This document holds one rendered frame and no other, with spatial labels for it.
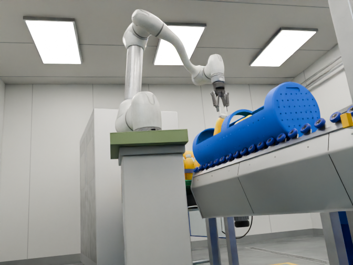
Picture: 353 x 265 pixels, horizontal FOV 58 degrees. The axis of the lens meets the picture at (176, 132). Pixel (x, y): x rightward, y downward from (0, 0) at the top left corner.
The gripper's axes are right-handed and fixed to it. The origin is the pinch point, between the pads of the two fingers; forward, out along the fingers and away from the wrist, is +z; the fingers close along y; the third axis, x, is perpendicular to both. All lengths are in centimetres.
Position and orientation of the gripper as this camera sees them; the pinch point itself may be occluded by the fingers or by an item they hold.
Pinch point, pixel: (222, 112)
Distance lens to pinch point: 212.6
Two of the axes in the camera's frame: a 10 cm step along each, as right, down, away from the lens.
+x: -3.7, 2.7, 8.9
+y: 9.2, 0.1, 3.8
